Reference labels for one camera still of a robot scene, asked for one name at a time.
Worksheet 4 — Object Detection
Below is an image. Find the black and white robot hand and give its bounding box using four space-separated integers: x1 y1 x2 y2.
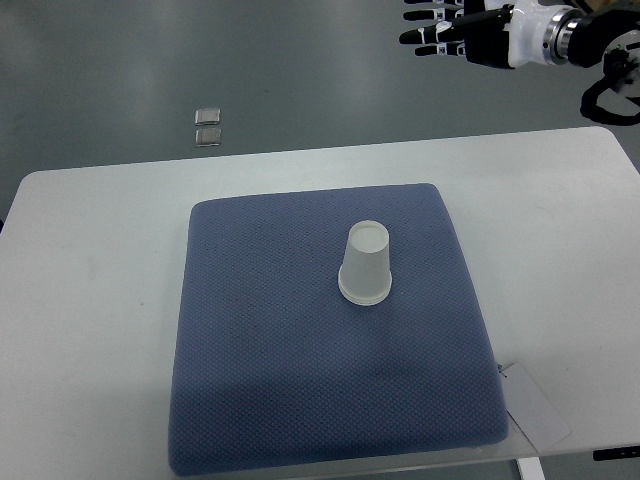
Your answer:
399 1 570 69

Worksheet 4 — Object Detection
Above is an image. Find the white paper cup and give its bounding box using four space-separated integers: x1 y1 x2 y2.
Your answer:
338 282 391 307
338 220 392 297

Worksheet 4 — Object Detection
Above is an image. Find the white paper cup on cushion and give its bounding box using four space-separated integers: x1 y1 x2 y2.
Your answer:
338 282 391 307

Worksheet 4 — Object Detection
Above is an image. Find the upper metal floor plate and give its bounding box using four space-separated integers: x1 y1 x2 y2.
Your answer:
194 107 221 125

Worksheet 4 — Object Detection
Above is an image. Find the white paper tag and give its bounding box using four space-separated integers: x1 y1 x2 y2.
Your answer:
500 364 571 453

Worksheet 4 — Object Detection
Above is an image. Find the blue textured cushion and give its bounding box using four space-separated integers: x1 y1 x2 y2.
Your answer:
168 183 509 476

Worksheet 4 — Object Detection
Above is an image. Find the white table leg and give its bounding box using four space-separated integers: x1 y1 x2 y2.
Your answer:
516 457 546 480

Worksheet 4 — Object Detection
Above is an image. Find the black table control panel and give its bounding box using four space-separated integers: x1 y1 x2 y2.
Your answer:
592 446 640 462

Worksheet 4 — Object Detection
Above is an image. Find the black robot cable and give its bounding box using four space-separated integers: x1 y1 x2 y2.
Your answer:
579 74 640 127

